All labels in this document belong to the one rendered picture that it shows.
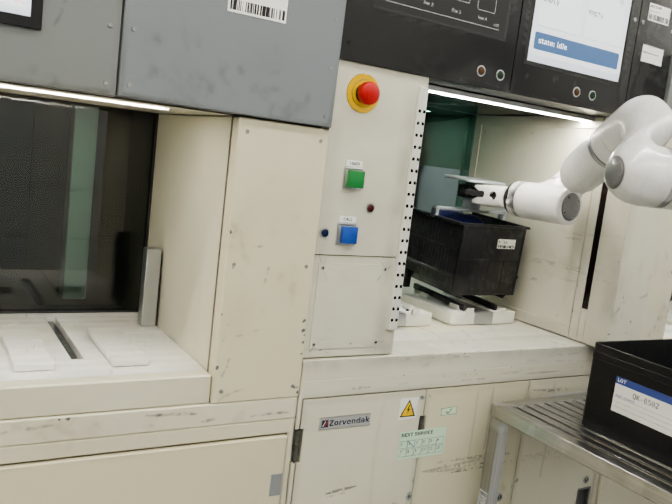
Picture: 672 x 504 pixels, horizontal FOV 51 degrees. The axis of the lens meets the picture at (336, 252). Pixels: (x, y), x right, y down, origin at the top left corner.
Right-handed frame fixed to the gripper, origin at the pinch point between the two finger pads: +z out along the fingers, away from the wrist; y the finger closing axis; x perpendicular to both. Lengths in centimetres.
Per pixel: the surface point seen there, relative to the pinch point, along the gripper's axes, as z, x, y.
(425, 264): 0.8, -19.3, -10.9
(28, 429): -27, -41, -107
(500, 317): -11.5, -30.2, 5.3
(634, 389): -58, -32, -7
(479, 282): -9.9, -21.6, -2.2
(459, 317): -11.0, -30.0, -8.2
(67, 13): -28, 19, -106
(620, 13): -31, 42, 6
